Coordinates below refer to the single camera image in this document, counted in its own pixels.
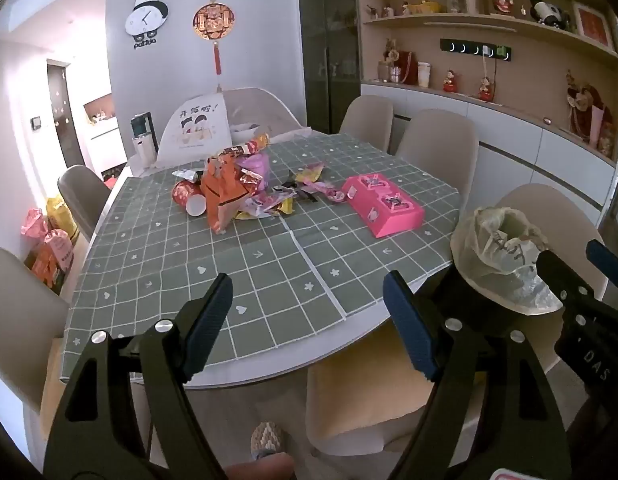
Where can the panda wine bottle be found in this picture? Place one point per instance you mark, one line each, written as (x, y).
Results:
(546, 10)

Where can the black wrapper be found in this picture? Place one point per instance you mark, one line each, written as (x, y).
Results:
(291, 187)

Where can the green checked tablecloth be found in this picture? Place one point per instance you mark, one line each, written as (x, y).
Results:
(239, 270)

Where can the black hook rail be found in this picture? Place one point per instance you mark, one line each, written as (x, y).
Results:
(471, 50)

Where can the pink plastic wrapper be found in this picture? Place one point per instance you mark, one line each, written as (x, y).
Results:
(329, 192)

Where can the red handbag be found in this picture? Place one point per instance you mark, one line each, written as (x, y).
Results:
(408, 70)

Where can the pink orange gift bag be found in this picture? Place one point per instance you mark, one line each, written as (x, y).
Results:
(51, 260)

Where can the pink rectangular box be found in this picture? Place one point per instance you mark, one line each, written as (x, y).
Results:
(384, 210)

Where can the white bottle with green lid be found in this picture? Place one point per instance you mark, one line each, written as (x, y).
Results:
(145, 147)

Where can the dried flower vase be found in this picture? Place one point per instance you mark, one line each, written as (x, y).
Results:
(388, 60)

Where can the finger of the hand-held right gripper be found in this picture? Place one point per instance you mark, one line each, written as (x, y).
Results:
(564, 282)
(606, 260)

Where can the dark glass cabinet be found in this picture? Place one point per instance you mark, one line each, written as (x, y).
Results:
(329, 50)

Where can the wooden wall shelf unit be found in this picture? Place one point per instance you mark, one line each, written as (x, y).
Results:
(529, 62)

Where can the person's leg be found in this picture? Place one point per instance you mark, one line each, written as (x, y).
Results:
(259, 469)

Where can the white cup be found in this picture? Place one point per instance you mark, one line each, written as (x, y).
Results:
(424, 75)

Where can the small yellow wrapper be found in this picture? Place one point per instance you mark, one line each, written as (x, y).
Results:
(287, 206)

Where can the pink yellow wrapper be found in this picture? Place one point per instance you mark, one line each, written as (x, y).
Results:
(309, 172)

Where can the orange snack bag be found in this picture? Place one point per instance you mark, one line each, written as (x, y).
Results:
(221, 190)

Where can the yellow red snack bag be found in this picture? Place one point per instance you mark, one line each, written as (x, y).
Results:
(244, 147)

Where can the small red doll figurine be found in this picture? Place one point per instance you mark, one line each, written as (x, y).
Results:
(485, 90)
(452, 82)

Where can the trash bin with plastic liner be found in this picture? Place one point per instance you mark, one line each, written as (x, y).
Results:
(494, 260)

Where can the purple box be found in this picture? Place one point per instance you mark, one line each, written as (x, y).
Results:
(259, 165)

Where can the white sideboard cabinet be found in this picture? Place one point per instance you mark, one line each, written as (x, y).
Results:
(514, 160)

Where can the red white figurine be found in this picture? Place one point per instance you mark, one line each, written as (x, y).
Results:
(500, 1)

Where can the white cartoon printed sign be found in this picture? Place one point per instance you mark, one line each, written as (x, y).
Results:
(194, 130)

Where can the dark door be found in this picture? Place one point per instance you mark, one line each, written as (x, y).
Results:
(66, 115)

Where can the panda wall clock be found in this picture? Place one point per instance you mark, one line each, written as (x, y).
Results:
(146, 17)

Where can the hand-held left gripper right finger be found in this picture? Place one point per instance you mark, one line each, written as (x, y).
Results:
(409, 330)

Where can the yellow plastic bag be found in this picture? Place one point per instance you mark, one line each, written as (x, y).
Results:
(61, 220)

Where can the red picture frame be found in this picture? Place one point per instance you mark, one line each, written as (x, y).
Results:
(594, 27)

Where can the red tasselled wall ornament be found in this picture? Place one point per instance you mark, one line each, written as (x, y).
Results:
(211, 20)

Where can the pink white packet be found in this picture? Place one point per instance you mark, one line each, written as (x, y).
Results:
(256, 206)

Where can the patterned slipper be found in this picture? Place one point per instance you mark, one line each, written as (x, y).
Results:
(266, 440)

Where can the red wrapped flower bouquet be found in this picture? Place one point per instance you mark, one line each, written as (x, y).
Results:
(586, 110)

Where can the wall switch panel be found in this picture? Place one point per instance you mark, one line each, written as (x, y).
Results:
(36, 123)

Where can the red paper cup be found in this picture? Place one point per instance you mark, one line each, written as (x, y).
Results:
(186, 197)

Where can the silver foil wrapper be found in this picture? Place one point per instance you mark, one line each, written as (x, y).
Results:
(186, 175)

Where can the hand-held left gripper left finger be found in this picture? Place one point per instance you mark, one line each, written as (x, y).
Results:
(209, 330)

